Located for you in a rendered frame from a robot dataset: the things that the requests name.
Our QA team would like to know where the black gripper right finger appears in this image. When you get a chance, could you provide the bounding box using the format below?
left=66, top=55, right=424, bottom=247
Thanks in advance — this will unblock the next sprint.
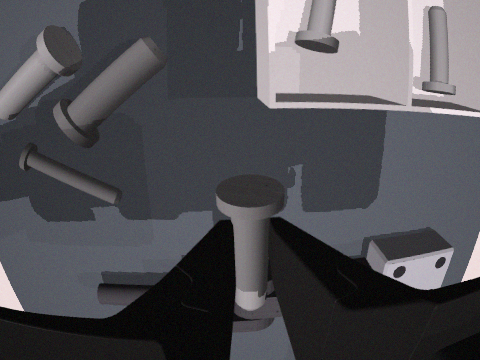
left=268, top=217, right=480, bottom=360

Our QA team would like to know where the dark grey flat bar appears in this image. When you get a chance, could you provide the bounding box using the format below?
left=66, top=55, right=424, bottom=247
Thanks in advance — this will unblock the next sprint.
left=234, top=257, right=372, bottom=319

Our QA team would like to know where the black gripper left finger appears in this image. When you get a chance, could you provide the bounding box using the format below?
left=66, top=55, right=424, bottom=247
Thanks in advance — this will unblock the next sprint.
left=0, top=220, right=236, bottom=360

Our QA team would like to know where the grey rectangular block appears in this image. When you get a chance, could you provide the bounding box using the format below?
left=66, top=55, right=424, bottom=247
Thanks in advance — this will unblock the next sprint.
left=366, top=230, right=454, bottom=290
left=255, top=0, right=480, bottom=117

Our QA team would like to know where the dark grey clevis fork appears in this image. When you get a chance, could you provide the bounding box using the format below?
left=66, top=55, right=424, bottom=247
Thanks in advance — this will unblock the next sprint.
left=97, top=261, right=275, bottom=333

